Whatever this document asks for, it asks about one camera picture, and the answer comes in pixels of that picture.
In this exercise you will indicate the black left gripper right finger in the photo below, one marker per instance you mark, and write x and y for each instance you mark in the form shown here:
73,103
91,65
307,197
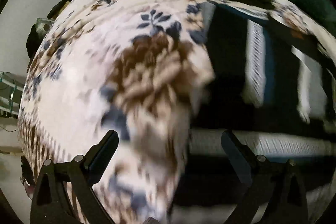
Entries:
274,183

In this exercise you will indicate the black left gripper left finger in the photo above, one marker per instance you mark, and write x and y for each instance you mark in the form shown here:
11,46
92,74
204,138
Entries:
51,203

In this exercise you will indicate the black grey striped knit garment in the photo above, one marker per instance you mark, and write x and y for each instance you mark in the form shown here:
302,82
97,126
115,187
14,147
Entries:
274,88

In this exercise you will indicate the cream floral fleece bed blanket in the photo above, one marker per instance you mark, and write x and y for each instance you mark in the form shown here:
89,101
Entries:
139,68

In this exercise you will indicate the bedside clutter with black bag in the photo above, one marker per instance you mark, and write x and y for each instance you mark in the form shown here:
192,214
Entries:
42,27

